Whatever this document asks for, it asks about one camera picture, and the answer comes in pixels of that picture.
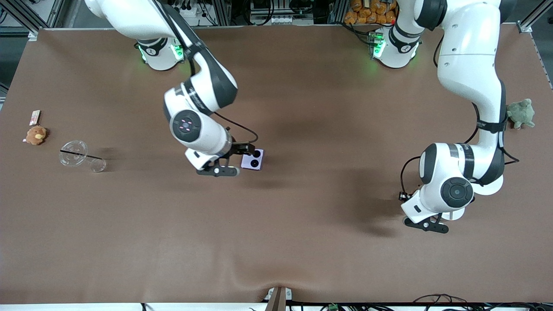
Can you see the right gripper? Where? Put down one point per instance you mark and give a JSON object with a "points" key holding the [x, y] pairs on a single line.
{"points": [[239, 150]]}

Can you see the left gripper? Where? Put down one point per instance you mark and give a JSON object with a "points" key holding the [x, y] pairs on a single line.
{"points": [[402, 196]]}

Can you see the purple flip phone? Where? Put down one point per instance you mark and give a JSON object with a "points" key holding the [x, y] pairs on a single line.
{"points": [[250, 164]]}

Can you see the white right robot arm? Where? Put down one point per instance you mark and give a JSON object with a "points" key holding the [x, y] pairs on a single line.
{"points": [[129, 17]]}

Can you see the white round desk lamp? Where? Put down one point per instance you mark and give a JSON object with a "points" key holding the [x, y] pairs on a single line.
{"points": [[497, 186]]}

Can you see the green plush toy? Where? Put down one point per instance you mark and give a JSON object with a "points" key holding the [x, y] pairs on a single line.
{"points": [[520, 114]]}

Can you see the clear plastic cup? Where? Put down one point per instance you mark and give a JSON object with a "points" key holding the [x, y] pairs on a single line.
{"points": [[96, 165]]}

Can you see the grey equipment box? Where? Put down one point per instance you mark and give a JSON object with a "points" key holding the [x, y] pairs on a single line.
{"points": [[276, 13]]}

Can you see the white power strip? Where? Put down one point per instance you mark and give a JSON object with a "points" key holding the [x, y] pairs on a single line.
{"points": [[190, 11]]}

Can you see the black drinking straw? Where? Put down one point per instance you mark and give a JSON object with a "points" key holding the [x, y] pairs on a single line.
{"points": [[82, 154]]}

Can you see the clear plastic cup lid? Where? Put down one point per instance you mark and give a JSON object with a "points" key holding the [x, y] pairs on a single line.
{"points": [[71, 157]]}

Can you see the orange plush toy heap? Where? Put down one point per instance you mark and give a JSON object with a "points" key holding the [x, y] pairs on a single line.
{"points": [[371, 12]]}

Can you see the small white packet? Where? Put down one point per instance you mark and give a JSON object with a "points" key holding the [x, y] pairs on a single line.
{"points": [[34, 117]]}

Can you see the aluminium frame profile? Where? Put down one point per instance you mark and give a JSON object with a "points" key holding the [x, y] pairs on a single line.
{"points": [[529, 21], [32, 19], [338, 11], [223, 11]]}

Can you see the metal table edge bracket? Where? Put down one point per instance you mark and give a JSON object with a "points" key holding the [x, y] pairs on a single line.
{"points": [[278, 299]]}

